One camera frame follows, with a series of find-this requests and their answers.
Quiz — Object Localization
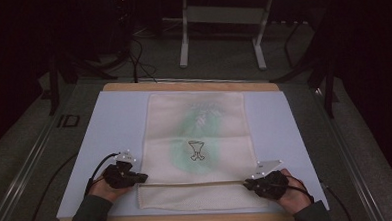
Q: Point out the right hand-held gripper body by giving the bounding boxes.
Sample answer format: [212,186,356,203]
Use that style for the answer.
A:
[250,158,291,202]

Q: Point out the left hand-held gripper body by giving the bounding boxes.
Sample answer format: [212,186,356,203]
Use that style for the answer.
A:
[102,148,139,191]

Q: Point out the person's left hand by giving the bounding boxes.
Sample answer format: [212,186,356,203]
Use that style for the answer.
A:
[86,174,132,204]

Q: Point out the person's right hand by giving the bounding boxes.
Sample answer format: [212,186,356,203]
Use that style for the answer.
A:
[276,166,315,216]

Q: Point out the light blue table mat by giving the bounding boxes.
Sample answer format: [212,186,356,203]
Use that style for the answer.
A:
[51,81,329,221]

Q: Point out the wooden table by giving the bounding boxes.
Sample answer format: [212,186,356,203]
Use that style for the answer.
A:
[52,74,296,221]

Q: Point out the black metal stand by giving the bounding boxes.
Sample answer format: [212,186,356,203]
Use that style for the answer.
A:
[268,17,341,122]
[44,48,120,117]

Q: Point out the white metal stand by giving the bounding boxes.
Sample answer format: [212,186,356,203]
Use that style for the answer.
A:
[176,0,278,75]

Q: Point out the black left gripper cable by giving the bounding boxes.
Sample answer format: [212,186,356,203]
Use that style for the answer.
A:
[20,150,124,221]

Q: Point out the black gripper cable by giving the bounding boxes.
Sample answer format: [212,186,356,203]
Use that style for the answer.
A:
[20,150,124,221]
[285,172,354,221]

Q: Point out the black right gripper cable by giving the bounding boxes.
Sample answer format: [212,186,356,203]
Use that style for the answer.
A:
[285,172,354,221]

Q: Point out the metal floor rail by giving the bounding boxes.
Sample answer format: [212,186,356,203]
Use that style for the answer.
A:
[312,84,387,221]
[0,105,77,221]

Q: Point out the black floor cables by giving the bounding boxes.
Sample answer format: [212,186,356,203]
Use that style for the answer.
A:
[126,35,159,85]

